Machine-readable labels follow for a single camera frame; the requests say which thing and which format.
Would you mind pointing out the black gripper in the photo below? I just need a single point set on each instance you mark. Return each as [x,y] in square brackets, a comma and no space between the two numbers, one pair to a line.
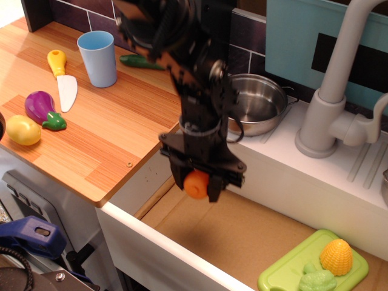
[207,151]

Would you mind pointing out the orange toy carrot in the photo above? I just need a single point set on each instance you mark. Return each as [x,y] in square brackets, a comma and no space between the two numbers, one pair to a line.
[195,184]

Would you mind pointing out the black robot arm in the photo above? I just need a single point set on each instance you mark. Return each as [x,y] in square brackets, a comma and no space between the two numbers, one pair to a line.
[170,34]

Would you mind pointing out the stainless steel pot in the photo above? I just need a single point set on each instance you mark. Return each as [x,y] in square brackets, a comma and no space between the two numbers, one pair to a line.
[261,105]

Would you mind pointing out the green toy cucumber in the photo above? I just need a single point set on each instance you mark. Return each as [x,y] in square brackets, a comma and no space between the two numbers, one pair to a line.
[139,61]

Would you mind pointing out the green plastic cutting board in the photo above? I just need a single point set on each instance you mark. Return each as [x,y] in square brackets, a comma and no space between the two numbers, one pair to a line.
[286,273]

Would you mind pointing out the grey toy faucet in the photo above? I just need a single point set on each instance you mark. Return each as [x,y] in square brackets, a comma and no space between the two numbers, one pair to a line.
[326,120]

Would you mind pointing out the grey toy oven front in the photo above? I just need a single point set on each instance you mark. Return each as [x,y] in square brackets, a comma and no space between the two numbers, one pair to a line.
[21,201]

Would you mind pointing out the light green toy broccoli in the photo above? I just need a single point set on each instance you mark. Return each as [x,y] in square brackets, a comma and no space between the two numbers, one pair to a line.
[314,279]

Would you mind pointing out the yellow toy corn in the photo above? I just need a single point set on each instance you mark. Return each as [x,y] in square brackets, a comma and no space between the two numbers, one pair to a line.
[337,257]

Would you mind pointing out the light blue plastic cup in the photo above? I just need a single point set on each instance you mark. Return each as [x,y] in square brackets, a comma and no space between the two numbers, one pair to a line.
[98,54]

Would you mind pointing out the purple toy eggplant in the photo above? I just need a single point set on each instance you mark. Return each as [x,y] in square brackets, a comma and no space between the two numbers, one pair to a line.
[40,107]

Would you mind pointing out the blue clamp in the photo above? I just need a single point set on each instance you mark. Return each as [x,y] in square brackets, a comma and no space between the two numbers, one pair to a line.
[34,235]

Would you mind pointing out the yellow toy potato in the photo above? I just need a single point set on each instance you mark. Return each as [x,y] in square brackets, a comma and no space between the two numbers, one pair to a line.
[23,130]

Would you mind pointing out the black vertical post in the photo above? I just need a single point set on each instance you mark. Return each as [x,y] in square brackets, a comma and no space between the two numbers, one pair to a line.
[212,33]

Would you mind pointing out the yellow handled toy knife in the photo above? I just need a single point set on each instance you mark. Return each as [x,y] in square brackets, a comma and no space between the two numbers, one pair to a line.
[67,84]

